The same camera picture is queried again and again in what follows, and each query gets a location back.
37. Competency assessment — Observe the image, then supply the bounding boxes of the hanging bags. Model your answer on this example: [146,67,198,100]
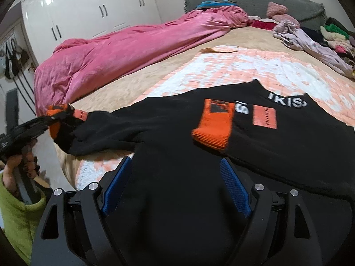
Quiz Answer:
[4,39,30,79]

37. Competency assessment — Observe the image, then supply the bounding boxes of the peach and white patterned blanket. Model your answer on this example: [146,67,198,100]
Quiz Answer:
[75,46,355,192]

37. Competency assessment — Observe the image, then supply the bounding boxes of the person's left forearm green sleeve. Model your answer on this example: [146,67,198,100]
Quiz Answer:
[0,172,47,265]

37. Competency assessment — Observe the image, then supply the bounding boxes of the red cloth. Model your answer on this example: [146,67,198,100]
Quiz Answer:
[250,19,278,31]

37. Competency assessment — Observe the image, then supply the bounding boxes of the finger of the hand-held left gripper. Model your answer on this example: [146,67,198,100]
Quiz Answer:
[28,104,74,139]

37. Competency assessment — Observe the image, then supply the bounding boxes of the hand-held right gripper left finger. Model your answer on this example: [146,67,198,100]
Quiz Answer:
[31,156,132,266]

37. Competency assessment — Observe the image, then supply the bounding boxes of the grey headboard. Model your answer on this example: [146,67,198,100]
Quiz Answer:
[182,0,326,29]

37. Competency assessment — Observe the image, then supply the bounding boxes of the person's left hand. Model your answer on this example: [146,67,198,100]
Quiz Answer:
[1,139,39,197]

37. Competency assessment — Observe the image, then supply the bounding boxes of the black sweater with orange cuffs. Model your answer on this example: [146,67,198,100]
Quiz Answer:
[46,79,355,266]

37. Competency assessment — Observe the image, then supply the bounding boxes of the lilac garment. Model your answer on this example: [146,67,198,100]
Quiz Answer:
[272,20,354,75]

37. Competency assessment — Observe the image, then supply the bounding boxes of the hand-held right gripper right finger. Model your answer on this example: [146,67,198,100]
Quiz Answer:
[219,156,323,266]

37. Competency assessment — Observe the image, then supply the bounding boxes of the white glossy wardrobe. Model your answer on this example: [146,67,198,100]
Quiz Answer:
[21,0,161,47]

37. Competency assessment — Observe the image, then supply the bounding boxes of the pink duvet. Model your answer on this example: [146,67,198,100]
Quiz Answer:
[33,6,249,117]

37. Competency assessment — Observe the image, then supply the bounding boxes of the pink knitted garment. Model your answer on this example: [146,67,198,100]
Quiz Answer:
[267,2,300,24]

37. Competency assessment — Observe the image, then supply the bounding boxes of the blue cloth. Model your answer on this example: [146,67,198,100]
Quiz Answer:
[195,0,239,10]

